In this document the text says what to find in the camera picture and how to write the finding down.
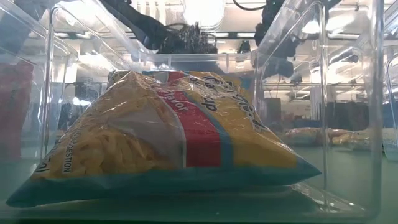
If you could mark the green table mat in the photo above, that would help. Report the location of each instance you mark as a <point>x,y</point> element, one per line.
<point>348,174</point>

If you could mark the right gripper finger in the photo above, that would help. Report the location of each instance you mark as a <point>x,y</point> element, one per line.
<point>280,68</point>

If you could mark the black ceiling-hung device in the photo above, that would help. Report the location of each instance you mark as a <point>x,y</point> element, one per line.
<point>244,47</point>

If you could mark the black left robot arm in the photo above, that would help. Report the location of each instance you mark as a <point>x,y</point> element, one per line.
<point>133,21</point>

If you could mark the white glowing lamp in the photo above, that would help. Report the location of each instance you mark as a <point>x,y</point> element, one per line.
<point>71,73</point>

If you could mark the long ceiling light strip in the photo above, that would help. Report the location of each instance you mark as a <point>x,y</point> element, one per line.
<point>247,34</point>
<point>222,34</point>

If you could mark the orange Maruchan Saucy noodle pack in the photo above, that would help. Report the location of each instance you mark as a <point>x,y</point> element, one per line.
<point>308,136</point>
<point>15,109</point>

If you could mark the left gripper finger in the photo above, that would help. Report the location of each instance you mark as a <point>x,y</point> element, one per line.
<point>199,67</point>

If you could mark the clear plastic bin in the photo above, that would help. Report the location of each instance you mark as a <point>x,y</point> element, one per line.
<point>48,93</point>
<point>323,124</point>
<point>199,58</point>

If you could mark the dark monitor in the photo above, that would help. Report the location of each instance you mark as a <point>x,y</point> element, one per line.
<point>273,110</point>

